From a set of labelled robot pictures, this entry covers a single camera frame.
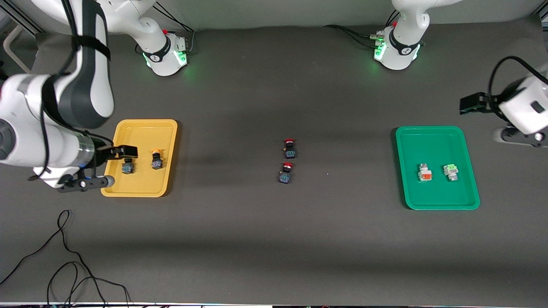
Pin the aluminium frame profile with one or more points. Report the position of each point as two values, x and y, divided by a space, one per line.
21 17

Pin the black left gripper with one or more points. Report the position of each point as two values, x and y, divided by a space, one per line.
493 105

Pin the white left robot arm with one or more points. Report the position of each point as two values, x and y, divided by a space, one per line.
400 42

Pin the white bent tube frame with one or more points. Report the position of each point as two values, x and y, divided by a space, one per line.
8 42

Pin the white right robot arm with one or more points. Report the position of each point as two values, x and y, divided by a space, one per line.
30 128

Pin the yellow push button black block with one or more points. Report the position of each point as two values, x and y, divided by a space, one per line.
157 162
127 167

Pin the green button light green block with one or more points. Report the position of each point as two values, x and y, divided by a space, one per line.
450 172

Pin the green button orange block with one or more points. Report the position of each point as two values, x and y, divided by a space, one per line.
424 173

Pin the yellow plastic tray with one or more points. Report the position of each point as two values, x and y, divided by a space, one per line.
145 184

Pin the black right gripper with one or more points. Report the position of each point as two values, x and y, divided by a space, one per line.
101 155

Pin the red push button black block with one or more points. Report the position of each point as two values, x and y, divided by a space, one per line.
290 150
284 175

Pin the dark grey table cover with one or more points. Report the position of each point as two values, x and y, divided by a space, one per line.
274 256

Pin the green plastic tray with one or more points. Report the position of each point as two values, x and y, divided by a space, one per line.
428 145

